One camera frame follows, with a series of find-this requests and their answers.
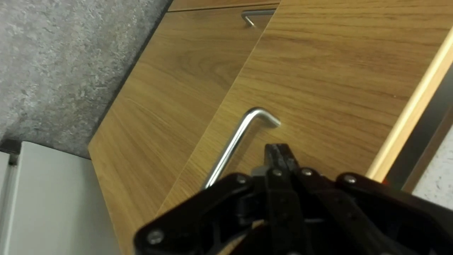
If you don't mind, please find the lower cabinet door handle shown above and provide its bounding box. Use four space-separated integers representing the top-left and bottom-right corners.
240 8 274 28

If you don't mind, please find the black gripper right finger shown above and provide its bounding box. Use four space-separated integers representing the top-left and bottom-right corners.
278 144 298 171

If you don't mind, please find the silver drawer handle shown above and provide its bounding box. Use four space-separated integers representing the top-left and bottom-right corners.
202 108 281 188

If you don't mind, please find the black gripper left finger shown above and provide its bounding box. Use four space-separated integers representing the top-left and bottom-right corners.
264 143 283 169

